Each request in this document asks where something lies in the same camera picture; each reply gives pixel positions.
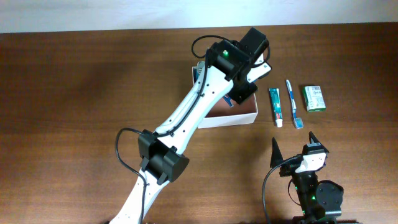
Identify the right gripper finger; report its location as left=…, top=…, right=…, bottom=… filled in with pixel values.
left=308, top=131, right=321, bottom=146
left=270, top=138, right=284, bottom=168

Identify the blue disposable razor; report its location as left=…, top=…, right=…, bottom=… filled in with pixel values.
left=223, top=95, right=234, bottom=108

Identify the blue Listerine mouthwash bottle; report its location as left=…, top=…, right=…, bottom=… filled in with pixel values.
left=193, top=61, right=205, bottom=82

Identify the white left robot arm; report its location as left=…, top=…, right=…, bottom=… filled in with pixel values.
left=111, top=27, right=271, bottom=223

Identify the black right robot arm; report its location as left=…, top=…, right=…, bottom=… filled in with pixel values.
left=262, top=132, right=358, bottom=224

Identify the blue white toothbrush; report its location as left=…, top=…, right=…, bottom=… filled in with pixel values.
left=285, top=80, right=303, bottom=129

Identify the green soap box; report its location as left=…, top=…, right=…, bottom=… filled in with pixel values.
left=303, top=85, right=326, bottom=112

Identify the green toothpaste tube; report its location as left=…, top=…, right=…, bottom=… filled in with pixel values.
left=269, top=88, right=283, bottom=128

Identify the pink open box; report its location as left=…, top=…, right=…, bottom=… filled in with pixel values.
left=189, top=67, right=258, bottom=129

